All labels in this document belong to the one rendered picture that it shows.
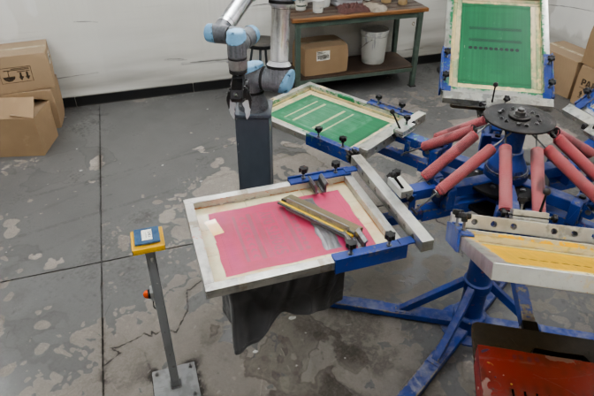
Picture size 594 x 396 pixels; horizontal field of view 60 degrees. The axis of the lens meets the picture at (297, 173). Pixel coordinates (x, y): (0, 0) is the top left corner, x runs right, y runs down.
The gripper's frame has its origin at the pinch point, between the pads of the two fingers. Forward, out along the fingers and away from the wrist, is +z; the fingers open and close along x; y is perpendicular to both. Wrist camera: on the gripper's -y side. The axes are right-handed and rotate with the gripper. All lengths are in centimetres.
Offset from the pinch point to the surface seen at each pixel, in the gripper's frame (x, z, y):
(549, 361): -96, 26, -96
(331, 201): -39, 41, -1
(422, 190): -78, 32, -3
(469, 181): -101, 34, 7
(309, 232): -29, 41, -23
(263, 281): -13, 39, -54
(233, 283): -3, 37, -57
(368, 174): -55, 32, 9
